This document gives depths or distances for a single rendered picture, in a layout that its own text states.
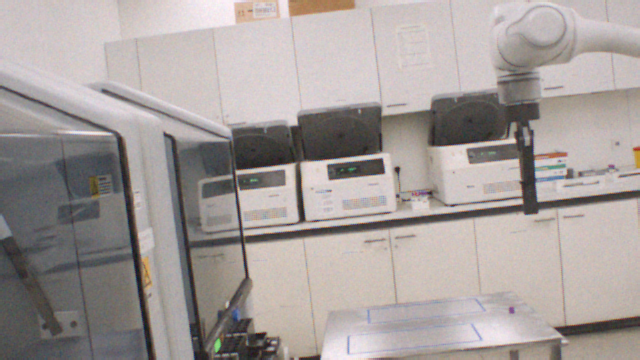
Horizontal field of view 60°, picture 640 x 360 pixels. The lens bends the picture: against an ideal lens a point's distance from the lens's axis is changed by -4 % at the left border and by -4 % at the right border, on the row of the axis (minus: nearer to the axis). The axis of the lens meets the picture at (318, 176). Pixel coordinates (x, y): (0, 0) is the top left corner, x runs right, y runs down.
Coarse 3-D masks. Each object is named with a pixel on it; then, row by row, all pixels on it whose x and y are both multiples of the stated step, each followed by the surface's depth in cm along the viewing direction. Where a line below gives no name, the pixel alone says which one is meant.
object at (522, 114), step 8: (520, 104) 116; (528, 104) 115; (536, 104) 116; (504, 112) 119; (512, 112) 117; (520, 112) 116; (528, 112) 116; (536, 112) 116; (504, 120) 120; (512, 120) 117; (520, 120) 116; (528, 120) 116; (520, 128) 116; (528, 128) 115; (520, 136) 117; (520, 144) 118
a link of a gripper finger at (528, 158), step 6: (522, 138) 114; (522, 144) 114; (522, 150) 115; (528, 150) 115; (522, 156) 115; (528, 156) 115; (534, 156) 115; (522, 162) 116; (528, 162) 115; (534, 162) 115; (528, 168) 116; (534, 168) 116; (528, 174) 116; (534, 174) 116; (528, 180) 117
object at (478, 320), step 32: (352, 320) 171; (384, 320) 168; (416, 320) 164; (448, 320) 160; (480, 320) 157; (512, 320) 153; (544, 320) 160; (352, 352) 145; (384, 352) 142; (416, 352) 139; (448, 352) 138; (480, 352) 138; (512, 352) 180
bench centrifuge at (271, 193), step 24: (240, 144) 369; (264, 144) 371; (288, 144) 374; (240, 168) 394; (264, 168) 349; (288, 168) 347; (240, 192) 343; (264, 192) 342; (288, 192) 341; (264, 216) 343; (288, 216) 342
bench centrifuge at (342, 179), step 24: (312, 120) 361; (336, 120) 362; (360, 120) 364; (312, 144) 381; (336, 144) 383; (360, 144) 384; (312, 168) 347; (336, 168) 345; (360, 168) 344; (384, 168) 343; (312, 192) 342; (336, 192) 341; (360, 192) 341; (384, 192) 341; (312, 216) 342; (336, 216) 342
